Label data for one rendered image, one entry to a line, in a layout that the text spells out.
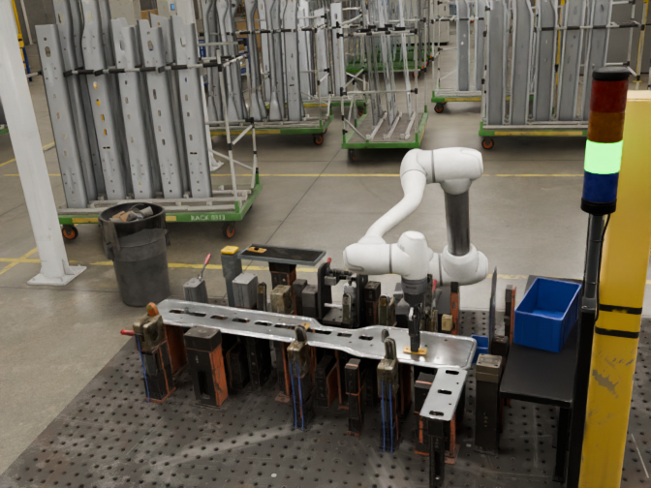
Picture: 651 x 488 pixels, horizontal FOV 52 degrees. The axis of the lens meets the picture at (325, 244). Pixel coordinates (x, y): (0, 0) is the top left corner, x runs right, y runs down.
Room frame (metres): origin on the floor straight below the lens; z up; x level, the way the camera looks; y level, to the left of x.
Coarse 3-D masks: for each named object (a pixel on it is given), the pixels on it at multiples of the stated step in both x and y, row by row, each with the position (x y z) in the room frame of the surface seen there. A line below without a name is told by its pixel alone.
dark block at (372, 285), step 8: (368, 288) 2.40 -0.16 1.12; (376, 288) 2.39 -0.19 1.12; (368, 296) 2.40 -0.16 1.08; (376, 296) 2.39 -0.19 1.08; (368, 304) 2.40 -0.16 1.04; (376, 304) 2.40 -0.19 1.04; (368, 312) 2.40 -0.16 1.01; (376, 312) 2.39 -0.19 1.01; (368, 320) 2.40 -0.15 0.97; (376, 320) 2.39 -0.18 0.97; (376, 360) 2.39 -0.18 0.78; (376, 368) 2.39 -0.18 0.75
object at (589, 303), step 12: (600, 72) 1.32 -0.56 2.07; (612, 72) 1.30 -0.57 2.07; (624, 72) 1.30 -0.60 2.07; (588, 204) 1.31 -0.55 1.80; (600, 204) 1.30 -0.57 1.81; (612, 204) 1.30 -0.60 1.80; (600, 216) 1.32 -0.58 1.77; (600, 228) 1.32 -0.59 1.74; (600, 240) 1.32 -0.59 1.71; (600, 252) 1.33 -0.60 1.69; (588, 264) 1.33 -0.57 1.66; (600, 264) 1.33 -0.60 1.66; (588, 276) 1.33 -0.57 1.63; (588, 288) 1.33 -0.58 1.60; (588, 300) 1.32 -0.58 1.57
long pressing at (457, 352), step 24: (168, 312) 2.54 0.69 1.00; (192, 312) 2.53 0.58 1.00; (216, 312) 2.51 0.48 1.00; (240, 312) 2.49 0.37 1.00; (264, 312) 2.47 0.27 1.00; (264, 336) 2.28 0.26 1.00; (288, 336) 2.26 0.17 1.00; (312, 336) 2.25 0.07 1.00; (336, 336) 2.24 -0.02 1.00; (408, 336) 2.20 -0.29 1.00; (432, 336) 2.19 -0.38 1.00; (456, 336) 2.17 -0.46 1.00; (408, 360) 2.04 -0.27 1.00; (432, 360) 2.02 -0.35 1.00; (456, 360) 2.01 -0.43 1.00
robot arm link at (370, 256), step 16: (416, 176) 2.49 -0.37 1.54; (416, 192) 2.41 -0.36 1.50; (400, 208) 2.32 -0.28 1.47; (416, 208) 2.38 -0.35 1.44; (384, 224) 2.26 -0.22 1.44; (368, 240) 2.13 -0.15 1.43; (384, 240) 2.16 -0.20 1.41; (352, 256) 2.08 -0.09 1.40; (368, 256) 2.07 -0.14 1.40; (384, 256) 2.06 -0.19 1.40; (368, 272) 2.07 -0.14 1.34; (384, 272) 2.06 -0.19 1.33
